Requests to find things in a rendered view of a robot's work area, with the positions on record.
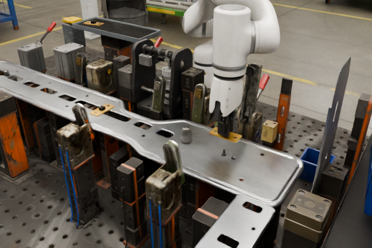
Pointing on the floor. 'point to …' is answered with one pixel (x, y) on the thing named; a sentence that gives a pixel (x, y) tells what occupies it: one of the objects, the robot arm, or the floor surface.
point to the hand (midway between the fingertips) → (225, 126)
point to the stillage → (8, 1)
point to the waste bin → (125, 7)
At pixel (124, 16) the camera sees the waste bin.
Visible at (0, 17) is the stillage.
